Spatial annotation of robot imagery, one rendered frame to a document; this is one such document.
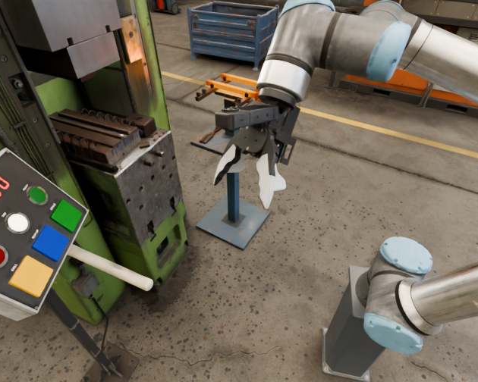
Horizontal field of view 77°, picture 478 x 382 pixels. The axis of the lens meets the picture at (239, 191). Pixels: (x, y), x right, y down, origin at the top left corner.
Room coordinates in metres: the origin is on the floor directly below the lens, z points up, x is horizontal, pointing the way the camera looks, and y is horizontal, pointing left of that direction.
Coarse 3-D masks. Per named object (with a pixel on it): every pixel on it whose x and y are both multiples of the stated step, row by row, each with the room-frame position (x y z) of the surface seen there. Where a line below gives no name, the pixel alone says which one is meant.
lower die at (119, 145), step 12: (60, 120) 1.18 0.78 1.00; (84, 120) 1.18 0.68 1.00; (96, 120) 1.19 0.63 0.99; (108, 120) 1.19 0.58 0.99; (72, 132) 1.10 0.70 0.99; (84, 132) 1.10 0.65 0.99; (96, 132) 1.09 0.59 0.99; (132, 132) 1.10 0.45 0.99; (60, 144) 1.05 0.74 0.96; (84, 144) 1.02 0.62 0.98; (96, 144) 1.02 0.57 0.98; (108, 144) 1.00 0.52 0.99; (120, 144) 1.03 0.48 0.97; (132, 144) 1.08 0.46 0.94; (96, 156) 0.97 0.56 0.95; (108, 156) 0.96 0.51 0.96; (120, 156) 1.01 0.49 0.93
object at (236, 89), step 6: (216, 84) 1.53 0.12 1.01; (222, 84) 1.53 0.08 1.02; (228, 84) 1.53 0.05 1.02; (228, 90) 1.49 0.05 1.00; (234, 90) 1.47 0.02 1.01; (240, 90) 1.46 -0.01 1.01; (246, 90) 1.45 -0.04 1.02; (252, 90) 1.45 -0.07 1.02; (252, 96) 1.42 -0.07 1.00; (264, 102) 1.38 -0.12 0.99
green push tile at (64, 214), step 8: (64, 200) 0.64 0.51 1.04; (56, 208) 0.59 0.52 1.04; (64, 208) 0.61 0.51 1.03; (72, 208) 0.63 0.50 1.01; (56, 216) 0.57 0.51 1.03; (64, 216) 0.59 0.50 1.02; (72, 216) 0.60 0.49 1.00; (80, 216) 0.62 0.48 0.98; (64, 224) 0.57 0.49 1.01; (72, 224) 0.58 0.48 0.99; (72, 232) 0.56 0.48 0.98
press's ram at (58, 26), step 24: (0, 0) 0.96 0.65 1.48; (24, 0) 0.92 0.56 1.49; (48, 0) 0.95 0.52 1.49; (72, 0) 1.02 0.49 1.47; (96, 0) 1.10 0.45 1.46; (24, 24) 0.93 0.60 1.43; (48, 24) 0.92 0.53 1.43; (72, 24) 0.99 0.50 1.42; (96, 24) 1.08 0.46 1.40; (120, 24) 1.17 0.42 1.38; (48, 48) 0.91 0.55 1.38
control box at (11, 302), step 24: (0, 168) 0.60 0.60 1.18; (24, 168) 0.65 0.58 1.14; (0, 192) 0.54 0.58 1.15; (24, 192) 0.58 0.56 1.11; (48, 192) 0.63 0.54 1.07; (0, 216) 0.49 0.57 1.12; (24, 216) 0.52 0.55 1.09; (48, 216) 0.56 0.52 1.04; (0, 240) 0.44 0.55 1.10; (24, 240) 0.47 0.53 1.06; (72, 240) 0.54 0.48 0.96; (48, 264) 0.45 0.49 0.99; (0, 288) 0.34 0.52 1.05; (48, 288) 0.39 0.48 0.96; (0, 312) 0.33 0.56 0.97; (24, 312) 0.33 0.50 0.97
